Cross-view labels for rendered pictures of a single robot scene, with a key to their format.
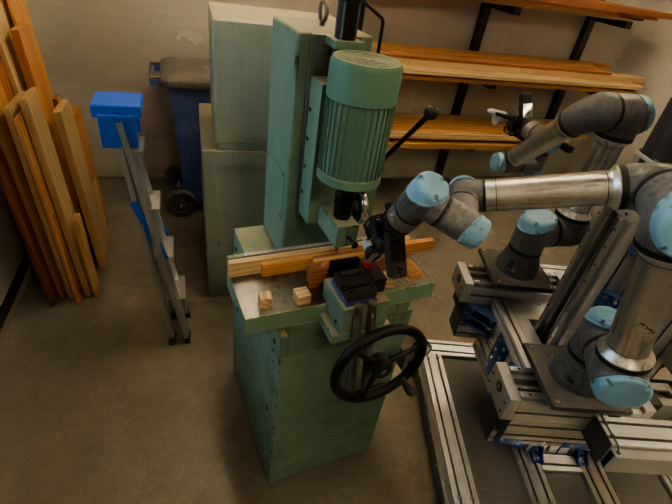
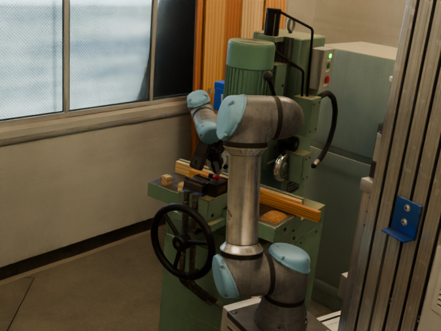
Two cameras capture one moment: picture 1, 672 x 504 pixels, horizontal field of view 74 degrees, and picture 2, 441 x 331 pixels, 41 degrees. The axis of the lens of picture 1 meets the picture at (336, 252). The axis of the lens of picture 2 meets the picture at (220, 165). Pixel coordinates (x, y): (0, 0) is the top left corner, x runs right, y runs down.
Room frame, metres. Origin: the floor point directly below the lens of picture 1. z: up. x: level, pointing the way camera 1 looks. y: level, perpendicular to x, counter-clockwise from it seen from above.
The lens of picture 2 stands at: (0.02, -1.90, 1.78)
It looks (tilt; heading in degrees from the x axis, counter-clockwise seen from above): 19 degrees down; 62
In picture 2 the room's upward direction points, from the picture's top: 5 degrees clockwise
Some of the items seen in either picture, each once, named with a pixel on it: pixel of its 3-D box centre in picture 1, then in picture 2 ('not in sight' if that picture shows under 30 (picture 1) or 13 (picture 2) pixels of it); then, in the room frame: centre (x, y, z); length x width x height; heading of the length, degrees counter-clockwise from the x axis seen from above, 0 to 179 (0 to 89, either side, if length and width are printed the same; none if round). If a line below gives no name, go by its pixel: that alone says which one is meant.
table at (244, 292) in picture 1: (339, 294); (215, 206); (1.01, -0.03, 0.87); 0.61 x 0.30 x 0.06; 119
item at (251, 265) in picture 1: (325, 254); (234, 185); (1.12, 0.03, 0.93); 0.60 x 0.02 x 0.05; 119
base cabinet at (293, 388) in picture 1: (304, 353); (238, 299); (1.22, 0.06, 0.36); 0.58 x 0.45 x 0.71; 29
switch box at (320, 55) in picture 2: not in sight; (320, 67); (1.46, 0.03, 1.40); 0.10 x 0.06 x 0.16; 29
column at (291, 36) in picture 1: (308, 147); (279, 119); (1.36, 0.14, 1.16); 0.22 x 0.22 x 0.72; 29
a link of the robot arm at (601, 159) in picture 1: (591, 176); not in sight; (1.42, -0.80, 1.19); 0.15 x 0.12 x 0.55; 110
